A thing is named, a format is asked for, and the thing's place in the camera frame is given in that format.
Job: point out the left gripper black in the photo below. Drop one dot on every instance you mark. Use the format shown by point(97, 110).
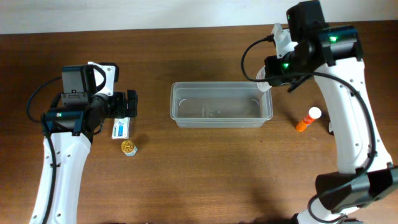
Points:
point(131, 104)

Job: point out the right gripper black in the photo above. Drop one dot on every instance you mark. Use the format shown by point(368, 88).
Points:
point(275, 71)

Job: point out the white Panadol box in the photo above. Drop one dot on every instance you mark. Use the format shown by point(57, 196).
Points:
point(120, 128)

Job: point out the white spray bottle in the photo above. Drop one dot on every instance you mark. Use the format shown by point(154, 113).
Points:
point(262, 86)

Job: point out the Tiger Balm jar gold lid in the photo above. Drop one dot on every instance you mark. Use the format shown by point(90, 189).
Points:
point(128, 148)

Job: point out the orange tube white cap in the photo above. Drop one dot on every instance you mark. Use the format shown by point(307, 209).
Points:
point(313, 114)

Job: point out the dark brown bottle white cap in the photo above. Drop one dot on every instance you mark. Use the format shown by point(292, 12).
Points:
point(330, 129)

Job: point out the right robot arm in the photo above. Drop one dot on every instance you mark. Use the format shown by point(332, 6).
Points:
point(333, 56)

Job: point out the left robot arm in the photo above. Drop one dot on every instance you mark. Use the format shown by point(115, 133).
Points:
point(75, 116)

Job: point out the clear plastic container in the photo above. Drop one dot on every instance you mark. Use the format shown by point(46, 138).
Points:
point(219, 105)

